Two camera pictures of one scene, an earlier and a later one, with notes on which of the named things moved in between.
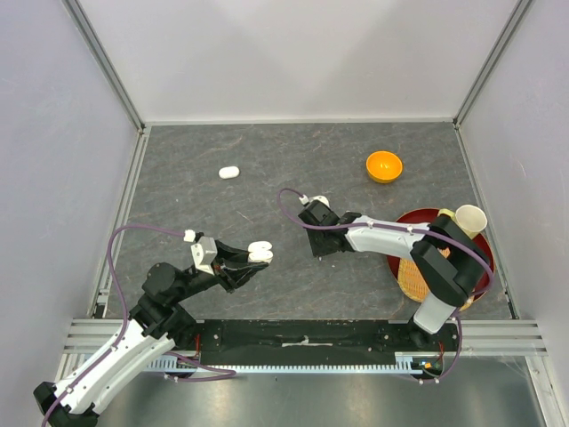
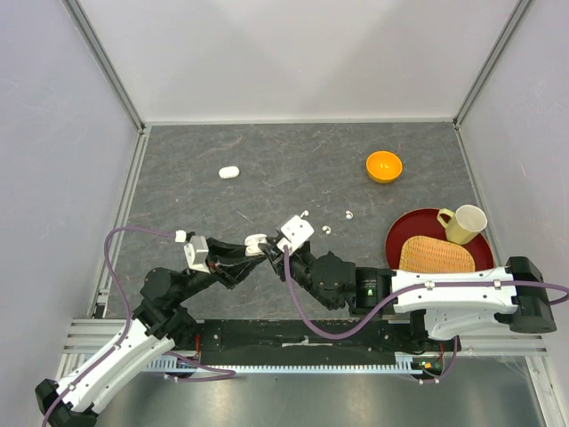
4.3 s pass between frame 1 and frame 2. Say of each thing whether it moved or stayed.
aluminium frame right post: stayed
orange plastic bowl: stayed
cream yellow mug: stayed
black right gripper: moved
